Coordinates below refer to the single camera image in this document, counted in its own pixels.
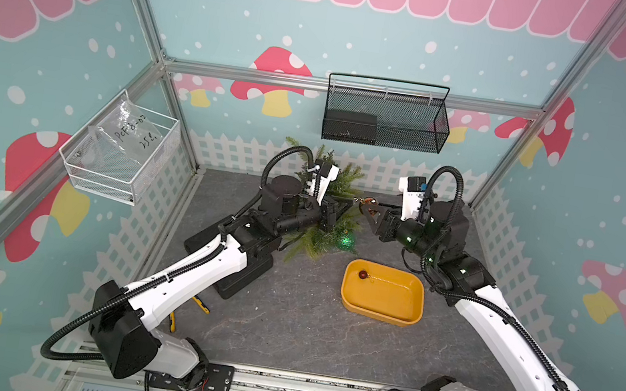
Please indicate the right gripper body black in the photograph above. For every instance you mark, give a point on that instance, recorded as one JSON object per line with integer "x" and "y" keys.
{"x": 384, "y": 224}

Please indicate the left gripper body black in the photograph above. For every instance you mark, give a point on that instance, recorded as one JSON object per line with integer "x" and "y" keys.
{"x": 308, "y": 215}

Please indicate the green glitter ball ornament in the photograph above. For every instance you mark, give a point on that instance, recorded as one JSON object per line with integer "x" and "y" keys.
{"x": 347, "y": 242}

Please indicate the orange shiny ball ornament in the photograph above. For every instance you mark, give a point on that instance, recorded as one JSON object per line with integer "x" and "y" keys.
{"x": 369, "y": 205}

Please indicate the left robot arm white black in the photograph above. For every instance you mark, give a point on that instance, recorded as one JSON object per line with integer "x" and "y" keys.
{"x": 123, "y": 326}

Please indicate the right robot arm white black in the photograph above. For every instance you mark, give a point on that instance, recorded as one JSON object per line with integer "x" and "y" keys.
{"x": 467, "y": 286}

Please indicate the black flat box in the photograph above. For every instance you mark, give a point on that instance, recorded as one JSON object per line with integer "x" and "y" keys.
{"x": 232, "y": 284}

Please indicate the yellow plastic tray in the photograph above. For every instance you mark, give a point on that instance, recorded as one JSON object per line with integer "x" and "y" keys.
{"x": 387, "y": 295}

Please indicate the black box in mesh basket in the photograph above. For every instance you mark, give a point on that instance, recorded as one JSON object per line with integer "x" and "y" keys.
{"x": 348, "y": 126}

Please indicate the clear plastic bag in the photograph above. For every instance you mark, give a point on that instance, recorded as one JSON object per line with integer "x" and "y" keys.
{"x": 124, "y": 142}

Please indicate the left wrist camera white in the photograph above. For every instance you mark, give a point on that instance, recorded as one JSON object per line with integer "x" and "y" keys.
{"x": 321, "y": 175}

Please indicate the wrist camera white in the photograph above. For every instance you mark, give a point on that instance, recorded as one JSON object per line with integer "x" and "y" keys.
{"x": 413, "y": 189}
{"x": 321, "y": 175}

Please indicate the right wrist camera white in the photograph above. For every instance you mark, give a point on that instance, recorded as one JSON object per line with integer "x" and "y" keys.
{"x": 413, "y": 189}

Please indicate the black wire mesh basket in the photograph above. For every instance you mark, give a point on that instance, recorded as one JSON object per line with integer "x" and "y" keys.
{"x": 411, "y": 116}

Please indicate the yellow handled pliers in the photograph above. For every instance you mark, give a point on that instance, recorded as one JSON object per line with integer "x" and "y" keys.
{"x": 184, "y": 315}

